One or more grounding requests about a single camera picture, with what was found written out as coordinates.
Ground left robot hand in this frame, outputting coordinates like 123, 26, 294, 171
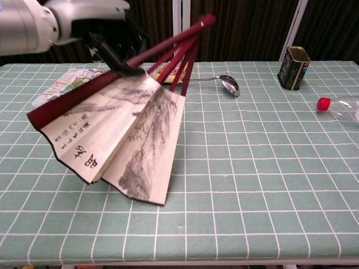
44, 0, 151, 78

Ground folding paper fan dark-red ribs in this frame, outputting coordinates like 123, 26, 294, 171
26, 13, 217, 207

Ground white crumpled snack bag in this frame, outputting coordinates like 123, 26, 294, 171
31, 66, 104, 109

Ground yellow orange noodle packet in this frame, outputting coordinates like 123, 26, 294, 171
153, 60, 192, 84

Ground stainless steel ladle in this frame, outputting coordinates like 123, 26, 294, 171
189, 74, 241, 98

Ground dark green tin can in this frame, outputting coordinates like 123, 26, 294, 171
277, 45, 311, 91

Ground green white checked tablecloth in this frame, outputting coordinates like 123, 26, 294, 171
0, 61, 359, 266

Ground clear plastic bottle red cap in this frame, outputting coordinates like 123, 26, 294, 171
316, 95, 359, 124

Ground white metal frame post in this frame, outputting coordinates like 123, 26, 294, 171
172, 0, 191, 62
278, 0, 309, 62

